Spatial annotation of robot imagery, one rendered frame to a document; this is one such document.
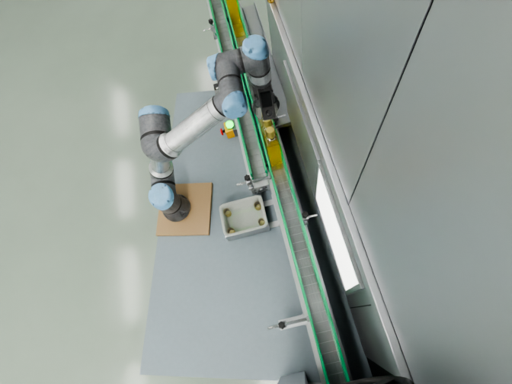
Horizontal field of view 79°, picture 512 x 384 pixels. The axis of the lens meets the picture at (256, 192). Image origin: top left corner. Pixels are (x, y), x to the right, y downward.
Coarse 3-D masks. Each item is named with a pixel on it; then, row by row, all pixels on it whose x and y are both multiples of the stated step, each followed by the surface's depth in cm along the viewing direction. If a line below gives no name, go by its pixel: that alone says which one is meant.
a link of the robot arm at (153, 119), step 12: (144, 108) 116; (156, 108) 116; (144, 120) 114; (156, 120) 114; (168, 120) 118; (144, 132) 112; (156, 132) 112; (156, 168) 143; (168, 168) 148; (156, 180) 150; (168, 180) 151
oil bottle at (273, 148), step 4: (276, 136) 139; (268, 140) 138; (276, 140) 138; (268, 144) 138; (272, 144) 138; (276, 144) 139; (268, 148) 140; (272, 148) 141; (276, 148) 141; (268, 152) 146; (272, 152) 144; (276, 152) 145; (272, 156) 148; (276, 156) 148; (280, 156) 150; (272, 160) 151; (276, 160) 152; (280, 160) 153; (272, 164) 155; (276, 164) 156
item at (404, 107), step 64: (320, 0) 68; (384, 0) 41; (448, 0) 30; (320, 64) 82; (384, 64) 46; (448, 64) 32; (320, 128) 102; (384, 128) 52; (448, 128) 35; (384, 192) 60; (448, 192) 38; (384, 256) 70; (448, 256) 42; (384, 320) 79; (448, 320) 47
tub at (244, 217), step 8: (240, 200) 157; (248, 200) 158; (256, 200) 160; (224, 208) 159; (232, 208) 162; (240, 208) 163; (248, 208) 162; (224, 216) 158; (232, 216) 162; (240, 216) 161; (248, 216) 160; (256, 216) 160; (264, 216) 152; (224, 224) 153; (232, 224) 160; (240, 224) 159; (248, 224) 159; (256, 224) 158; (264, 224) 150; (224, 232) 152; (240, 232) 150
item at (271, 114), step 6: (258, 90) 107; (264, 90) 107; (270, 90) 107; (258, 96) 109; (264, 96) 107; (270, 96) 107; (264, 102) 107; (270, 102) 107; (264, 108) 108; (270, 108) 108; (264, 114) 108; (270, 114) 107; (264, 120) 110
